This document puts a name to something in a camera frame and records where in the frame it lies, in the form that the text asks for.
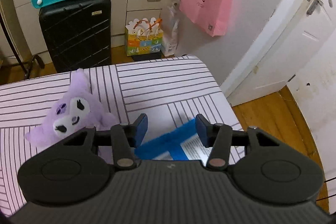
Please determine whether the purple Kuromi plush toy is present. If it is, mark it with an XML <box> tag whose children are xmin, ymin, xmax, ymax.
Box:
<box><xmin>25</xmin><ymin>69</ymin><xmax>118</xmax><ymax>149</ymax></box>

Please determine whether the colourful cartoon gift bag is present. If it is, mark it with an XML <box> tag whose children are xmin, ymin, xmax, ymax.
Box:
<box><xmin>125</xmin><ymin>18</ymin><xmax>163</xmax><ymax>56</ymax></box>

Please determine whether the white door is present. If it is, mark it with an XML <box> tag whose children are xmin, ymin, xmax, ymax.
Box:
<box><xmin>228</xmin><ymin>0</ymin><xmax>335</xmax><ymax>106</ymax></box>

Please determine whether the clear plastic gift bag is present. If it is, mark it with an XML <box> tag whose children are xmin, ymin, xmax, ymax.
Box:
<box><xmin>160</xmin><ymin>0</ymin><xmax>180</xmax><ymax>57</ymax></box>

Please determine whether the blue wet wipes pack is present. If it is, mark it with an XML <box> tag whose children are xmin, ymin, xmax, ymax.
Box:
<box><xmin>134</xmin><ymin>119</ymin><xmax>211</xmax><ymax>165</ymax></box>

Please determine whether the black hard suitcase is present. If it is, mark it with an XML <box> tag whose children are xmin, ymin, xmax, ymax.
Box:
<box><xmin>39</xmin><ymin>0</ymin><xmax>112</xmax><ymax>73</ymax></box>

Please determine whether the striped pink bed sheet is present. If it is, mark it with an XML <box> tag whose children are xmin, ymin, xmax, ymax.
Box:
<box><xmin>1</xmin><ymin>56</ymin><xmax>242</xmax><ymax>216</ymax></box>

